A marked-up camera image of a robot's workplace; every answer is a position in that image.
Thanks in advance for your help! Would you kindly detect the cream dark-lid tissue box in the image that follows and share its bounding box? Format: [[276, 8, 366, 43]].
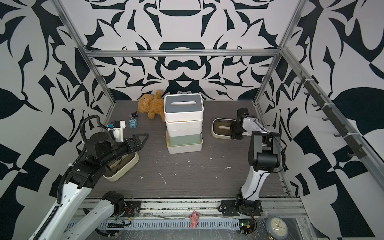
[[211, 118, 236, 140], [103, 153, 140, 182]]

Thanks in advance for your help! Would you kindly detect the green tissue box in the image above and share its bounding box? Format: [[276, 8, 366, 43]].
[[168, 134, 202, 147]]

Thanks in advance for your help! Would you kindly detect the white bamboo tissue box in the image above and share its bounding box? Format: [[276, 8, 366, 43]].
[[167, 138, 203, 154], [166, 119, 203, 131], [167, 126, 203, 138]]

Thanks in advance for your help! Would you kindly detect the grey lid white tissue box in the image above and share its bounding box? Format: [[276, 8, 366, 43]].
[[164, 94, 204, 122]]

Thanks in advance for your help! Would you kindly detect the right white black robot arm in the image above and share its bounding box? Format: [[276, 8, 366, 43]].
[[230, 108, 281, 207]]

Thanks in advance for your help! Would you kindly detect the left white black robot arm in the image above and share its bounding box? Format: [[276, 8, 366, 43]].
[[30, 115, 150, 240]]

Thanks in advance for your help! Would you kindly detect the blue robot toy figure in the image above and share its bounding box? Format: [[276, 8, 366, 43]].
[[129, 118, 138, 129]]

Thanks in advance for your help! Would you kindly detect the small dark purple toy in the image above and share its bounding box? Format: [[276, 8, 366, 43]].
[[129, 112, 138, 119]]

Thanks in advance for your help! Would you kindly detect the brown teddy bear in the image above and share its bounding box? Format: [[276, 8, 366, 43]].
[[138, 90, 166, 122]]

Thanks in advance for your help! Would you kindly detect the pink toy figure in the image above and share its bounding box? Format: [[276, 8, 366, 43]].
[[189, 211, 200, 229]]

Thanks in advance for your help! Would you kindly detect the small green circuit board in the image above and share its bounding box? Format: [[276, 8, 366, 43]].
[[239, 220, 256, 235]]

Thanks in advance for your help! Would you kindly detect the round white clock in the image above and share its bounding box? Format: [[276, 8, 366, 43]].
[[266, 217, 289, 240]]

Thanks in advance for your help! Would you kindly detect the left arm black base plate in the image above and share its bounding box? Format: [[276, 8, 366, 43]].
[[120, 201, 142, 218]]

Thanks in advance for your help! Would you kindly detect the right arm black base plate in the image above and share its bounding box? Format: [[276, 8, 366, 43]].
[[218, 200, 263, 217]]

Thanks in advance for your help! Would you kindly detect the grey slotted cable duct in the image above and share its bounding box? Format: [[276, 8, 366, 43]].
[[65, 218, 241, 231]]

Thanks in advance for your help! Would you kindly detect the aluminium frame rail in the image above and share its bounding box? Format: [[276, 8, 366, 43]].
[[86, 49, 279, 58]]

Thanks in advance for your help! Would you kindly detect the grey wall hook rail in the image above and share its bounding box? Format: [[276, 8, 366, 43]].
[[298, 76, 370, 159]]

